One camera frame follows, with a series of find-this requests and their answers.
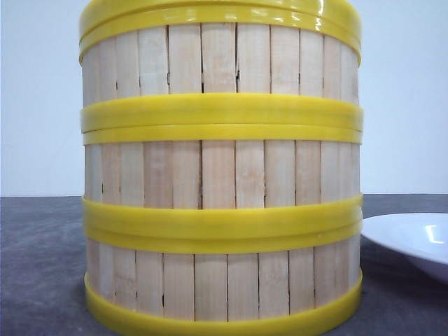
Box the three-bun bamboo steamer basket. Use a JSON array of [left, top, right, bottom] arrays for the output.
[[83, 140, 362, 244]]

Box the single-bun bamboo steamer basket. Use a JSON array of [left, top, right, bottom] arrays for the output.
[[79, 22, 363, 144]]

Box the woven bamboo steamer lid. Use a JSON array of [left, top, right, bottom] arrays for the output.
[[79, 1, 361, 52]]

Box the bottom bamboo steamer basket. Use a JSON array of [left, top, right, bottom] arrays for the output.
[[84, 212, 363, 335]]

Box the white ceramic plate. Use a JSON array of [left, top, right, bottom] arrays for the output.
[[362, 213, 447, 284]]

